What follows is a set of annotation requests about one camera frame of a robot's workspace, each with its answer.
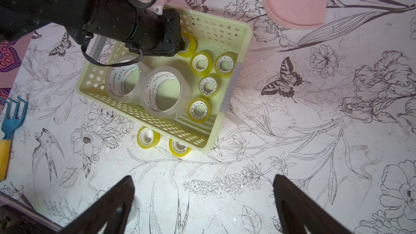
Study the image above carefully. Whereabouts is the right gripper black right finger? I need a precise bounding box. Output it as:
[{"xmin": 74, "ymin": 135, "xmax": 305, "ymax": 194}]
[{"xmin": 273, "ymin": 174, "xmax": 350, "ymax": 234}]

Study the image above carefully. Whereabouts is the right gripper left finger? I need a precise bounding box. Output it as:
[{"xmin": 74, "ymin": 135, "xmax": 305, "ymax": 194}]
[{"xmin": 59, "ymin": 175, "xmax": 135, "ymax": 234}]

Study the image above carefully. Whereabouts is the pale green storage basket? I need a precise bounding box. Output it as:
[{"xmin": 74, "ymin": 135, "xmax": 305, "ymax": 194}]
[{"xmin": 77, "ymin": 9, "xmax": 252, "ymax": 152}]

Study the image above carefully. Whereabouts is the large transparent tape roll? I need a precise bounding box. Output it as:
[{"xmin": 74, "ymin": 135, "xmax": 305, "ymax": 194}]
[
  {"xmin": 104, "ymin": 64, "xmax": 142, "ymax": 105},
  {"xmin": 140, "ymin": 66, "xmax": 192, "ymax": 119}
]

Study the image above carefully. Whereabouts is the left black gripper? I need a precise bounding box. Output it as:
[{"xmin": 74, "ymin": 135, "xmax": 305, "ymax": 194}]
[{"xmin": 66, "ymin": 0, "xmax": 185, "ymax": 56}]

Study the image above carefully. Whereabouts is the yellow small tape roll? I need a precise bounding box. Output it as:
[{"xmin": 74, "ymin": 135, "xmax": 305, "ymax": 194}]
[
  {"xmin": 198, "ymin": 75, "xmax": 220, "ymax": 98},
  {"xmin": 214, "ymin": 52, "xmax": 236, "ymax": 78},
  {"xmin": 187, "ymin": 97, "xmax": 211, "ymax": 124},
  {"xmin": 136, "ymin": 126, "xmax": 161, "ymax": 149},
  {"xmin": 169, "ymin": 139, "xmax": 191, "ymax": 158},
  {"xmin": 190, "ymin": 51, "xmax": 212, "ymax": 77},
  {"xmin": 178, "ymin": 32, "xmax": 197, "ymax": 58}
]

